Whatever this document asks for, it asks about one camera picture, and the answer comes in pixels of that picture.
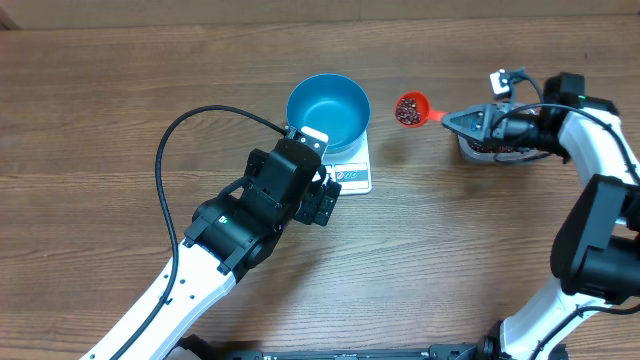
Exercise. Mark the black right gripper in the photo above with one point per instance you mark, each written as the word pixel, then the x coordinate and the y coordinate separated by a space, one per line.
pixel 489 122

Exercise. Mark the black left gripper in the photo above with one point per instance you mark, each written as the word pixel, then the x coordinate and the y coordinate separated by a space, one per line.
pixel 326 202

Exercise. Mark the red scoop with blue handle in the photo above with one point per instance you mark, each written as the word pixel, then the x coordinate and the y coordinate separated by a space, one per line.
pixel 427 111

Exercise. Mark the red adzuki beans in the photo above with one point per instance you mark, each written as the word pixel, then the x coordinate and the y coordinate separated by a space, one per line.
pixel 407 112

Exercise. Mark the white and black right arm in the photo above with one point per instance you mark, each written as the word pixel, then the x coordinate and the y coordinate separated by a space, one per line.
pixel 592 269

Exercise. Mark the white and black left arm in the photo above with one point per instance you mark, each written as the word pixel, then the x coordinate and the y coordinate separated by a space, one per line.
pixel 229 235

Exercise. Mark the white digital kitchen scale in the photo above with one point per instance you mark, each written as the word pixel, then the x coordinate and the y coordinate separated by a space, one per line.
pixel 351 168

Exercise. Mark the blue plastic bowl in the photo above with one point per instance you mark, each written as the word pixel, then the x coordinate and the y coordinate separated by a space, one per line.
pixel 333 104

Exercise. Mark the clear plastic food container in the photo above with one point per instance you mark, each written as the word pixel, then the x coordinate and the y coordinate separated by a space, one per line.
pixel 475 154

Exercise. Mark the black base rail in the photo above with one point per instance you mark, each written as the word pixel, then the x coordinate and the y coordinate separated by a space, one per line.
pixel 195 348

